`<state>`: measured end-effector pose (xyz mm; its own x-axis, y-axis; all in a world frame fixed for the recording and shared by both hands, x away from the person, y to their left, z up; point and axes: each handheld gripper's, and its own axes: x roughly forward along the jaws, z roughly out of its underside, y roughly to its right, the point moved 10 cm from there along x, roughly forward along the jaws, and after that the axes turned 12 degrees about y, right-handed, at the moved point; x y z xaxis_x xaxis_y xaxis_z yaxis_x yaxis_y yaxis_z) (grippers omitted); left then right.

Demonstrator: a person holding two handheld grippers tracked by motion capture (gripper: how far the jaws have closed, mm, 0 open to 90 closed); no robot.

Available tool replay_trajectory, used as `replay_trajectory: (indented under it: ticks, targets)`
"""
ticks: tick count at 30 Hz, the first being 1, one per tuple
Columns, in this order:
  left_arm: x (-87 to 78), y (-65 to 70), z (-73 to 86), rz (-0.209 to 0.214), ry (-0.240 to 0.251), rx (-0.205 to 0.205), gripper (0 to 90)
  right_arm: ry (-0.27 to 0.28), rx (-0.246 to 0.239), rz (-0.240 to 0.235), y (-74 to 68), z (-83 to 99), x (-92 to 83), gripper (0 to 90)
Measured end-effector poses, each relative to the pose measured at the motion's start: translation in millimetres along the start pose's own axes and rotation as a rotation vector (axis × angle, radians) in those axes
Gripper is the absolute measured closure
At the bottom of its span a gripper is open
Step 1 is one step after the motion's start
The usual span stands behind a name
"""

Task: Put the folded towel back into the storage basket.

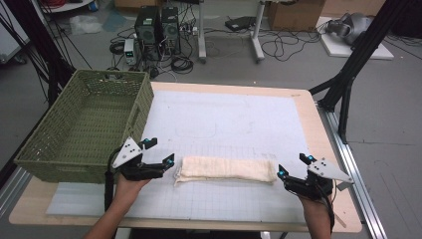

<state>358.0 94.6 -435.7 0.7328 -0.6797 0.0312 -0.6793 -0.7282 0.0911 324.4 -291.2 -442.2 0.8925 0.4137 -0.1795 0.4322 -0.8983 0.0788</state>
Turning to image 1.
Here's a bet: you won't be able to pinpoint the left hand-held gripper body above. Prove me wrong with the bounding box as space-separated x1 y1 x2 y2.
111 136 166 182

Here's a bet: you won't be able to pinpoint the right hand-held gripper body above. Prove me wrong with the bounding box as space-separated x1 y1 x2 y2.
284 157 355 201

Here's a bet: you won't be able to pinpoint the cream towel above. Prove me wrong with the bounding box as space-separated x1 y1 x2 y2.
173 155 279 187

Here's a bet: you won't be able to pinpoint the person's right hand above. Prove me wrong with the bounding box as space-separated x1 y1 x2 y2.
297 194 333 214

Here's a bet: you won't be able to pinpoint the person's left hand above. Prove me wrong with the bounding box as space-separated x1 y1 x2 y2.
113 174 152 207

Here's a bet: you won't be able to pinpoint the green woven plastic basket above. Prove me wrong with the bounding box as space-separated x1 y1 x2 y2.
13 69 155 185

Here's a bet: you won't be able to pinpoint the white grid mat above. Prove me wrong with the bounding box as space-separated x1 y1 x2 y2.
46 89 312 224

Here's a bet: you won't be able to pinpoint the small grey power supply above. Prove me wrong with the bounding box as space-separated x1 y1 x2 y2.
123 38 138 66

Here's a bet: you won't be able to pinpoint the black computer tower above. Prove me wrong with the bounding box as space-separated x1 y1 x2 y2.
133 5 161 62
160 6 182 55

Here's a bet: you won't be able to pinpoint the black metal stand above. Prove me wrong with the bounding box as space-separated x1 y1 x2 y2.
308 0 413 145
0 0 77 108

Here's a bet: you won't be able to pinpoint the white floor board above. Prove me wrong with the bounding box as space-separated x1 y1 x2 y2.
316 16 396 62

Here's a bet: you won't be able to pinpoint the white desk leg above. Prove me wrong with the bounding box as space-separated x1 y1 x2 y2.
250 0 267 64
197 0 209 65

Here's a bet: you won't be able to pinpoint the clear plastic bag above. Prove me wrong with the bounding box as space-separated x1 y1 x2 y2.
69 14 104 36

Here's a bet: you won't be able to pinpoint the grey robot head shell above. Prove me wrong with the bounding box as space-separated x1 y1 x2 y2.
324 12 375 46

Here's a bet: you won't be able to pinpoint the low cardboard box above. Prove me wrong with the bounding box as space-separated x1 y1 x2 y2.
113 0 164 10

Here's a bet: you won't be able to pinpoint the large cardboard box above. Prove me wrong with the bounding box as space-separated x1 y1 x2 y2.
266 0 327 33

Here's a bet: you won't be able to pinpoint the black flat device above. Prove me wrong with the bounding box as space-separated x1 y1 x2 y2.
224 15 257 33

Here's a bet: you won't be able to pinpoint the white cabinet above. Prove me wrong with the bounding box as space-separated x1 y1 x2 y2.
0 0 32 65

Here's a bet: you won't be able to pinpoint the aluminium floor rail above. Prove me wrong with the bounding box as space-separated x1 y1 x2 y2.
317 102 388 239
0 164 33 218

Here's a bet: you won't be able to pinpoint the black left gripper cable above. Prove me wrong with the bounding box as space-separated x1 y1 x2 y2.
104 147 122 212

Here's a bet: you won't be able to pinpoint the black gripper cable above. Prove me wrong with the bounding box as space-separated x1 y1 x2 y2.
104 147 122 212
321 185 336 234

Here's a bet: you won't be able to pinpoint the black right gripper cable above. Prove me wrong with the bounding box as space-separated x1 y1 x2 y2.
321 185 336 234

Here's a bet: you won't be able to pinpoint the coiled black cable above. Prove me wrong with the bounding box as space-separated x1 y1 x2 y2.
170 55 195 75

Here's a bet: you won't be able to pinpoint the loose black floor cables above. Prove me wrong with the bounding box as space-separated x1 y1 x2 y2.
260 29 322 63

